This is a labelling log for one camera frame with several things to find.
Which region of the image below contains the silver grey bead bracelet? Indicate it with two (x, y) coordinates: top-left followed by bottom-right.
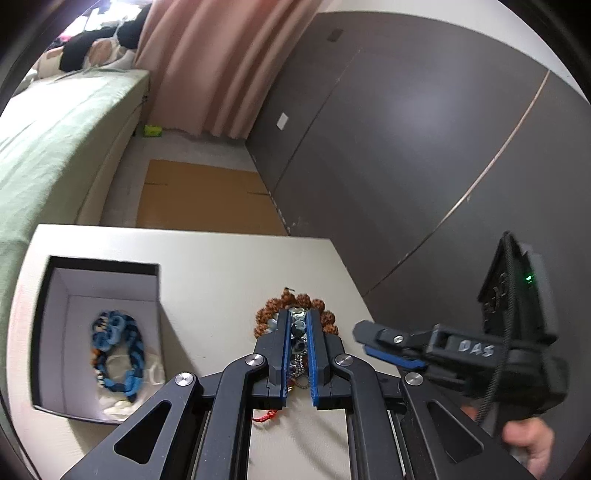
(271, 307), (310, 393)

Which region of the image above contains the brown rudraksha bead bracelet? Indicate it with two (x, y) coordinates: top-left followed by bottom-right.
(252, 287), (340, 340)

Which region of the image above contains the black jewelry box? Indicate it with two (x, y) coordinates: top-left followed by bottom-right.
(30, 256), (165, 424)

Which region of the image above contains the person's right hand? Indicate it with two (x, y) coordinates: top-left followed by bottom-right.
(498, 407), (555, 479)

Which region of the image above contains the flattened brown cardboard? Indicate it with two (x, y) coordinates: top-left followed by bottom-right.
(136, 160), (287, 236)

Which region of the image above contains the small green floor object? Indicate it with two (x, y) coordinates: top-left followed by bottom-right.
(142, 125), (163, 138)

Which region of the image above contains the pink curtain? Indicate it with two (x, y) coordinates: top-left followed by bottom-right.
(134, 0), (320, 139)

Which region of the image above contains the green bed blanket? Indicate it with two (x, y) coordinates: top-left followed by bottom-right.
(1, 69), (149, 301)

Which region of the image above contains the dark clothes pile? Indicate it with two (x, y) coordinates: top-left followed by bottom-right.
(58, 4), (151, 73)

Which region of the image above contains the blue braided bracelet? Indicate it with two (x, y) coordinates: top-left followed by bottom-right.
(90, 309), (146, 403)

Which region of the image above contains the white wall socket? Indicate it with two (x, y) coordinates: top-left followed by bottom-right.
(276, 112), (288, 131)

